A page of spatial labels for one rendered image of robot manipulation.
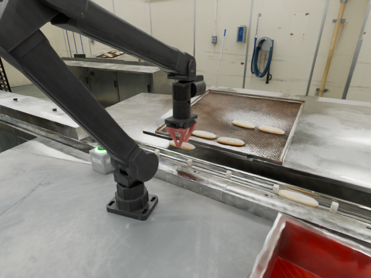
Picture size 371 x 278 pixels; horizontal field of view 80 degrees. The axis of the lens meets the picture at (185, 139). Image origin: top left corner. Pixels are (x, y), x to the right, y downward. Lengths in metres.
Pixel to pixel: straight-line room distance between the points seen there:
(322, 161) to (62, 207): 0.78
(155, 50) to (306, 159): 0.56
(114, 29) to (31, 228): 0.50
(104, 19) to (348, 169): 0.74
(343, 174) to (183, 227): 0.48
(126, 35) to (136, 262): 0.46
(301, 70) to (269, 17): 1.02
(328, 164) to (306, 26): 3.62
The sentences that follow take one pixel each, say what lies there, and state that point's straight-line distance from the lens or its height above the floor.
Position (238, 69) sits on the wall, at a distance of 4.53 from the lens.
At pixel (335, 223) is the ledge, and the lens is 0.64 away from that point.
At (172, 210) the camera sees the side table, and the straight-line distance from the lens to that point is 0.63.
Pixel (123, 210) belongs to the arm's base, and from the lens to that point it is 0.63.
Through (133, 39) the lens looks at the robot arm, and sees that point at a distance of 0.51.
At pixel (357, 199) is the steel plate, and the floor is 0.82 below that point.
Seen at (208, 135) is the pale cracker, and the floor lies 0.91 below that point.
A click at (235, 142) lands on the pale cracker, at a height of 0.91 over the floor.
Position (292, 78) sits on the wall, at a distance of 4.34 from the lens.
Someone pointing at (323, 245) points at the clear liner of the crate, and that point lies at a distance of 0.51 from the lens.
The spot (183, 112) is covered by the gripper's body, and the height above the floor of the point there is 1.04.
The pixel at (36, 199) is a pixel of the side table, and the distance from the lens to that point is 0.79.
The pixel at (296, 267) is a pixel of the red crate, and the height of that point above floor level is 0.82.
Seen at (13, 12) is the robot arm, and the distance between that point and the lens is 0.39.
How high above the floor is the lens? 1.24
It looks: 24 degrees down
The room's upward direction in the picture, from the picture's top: straight up
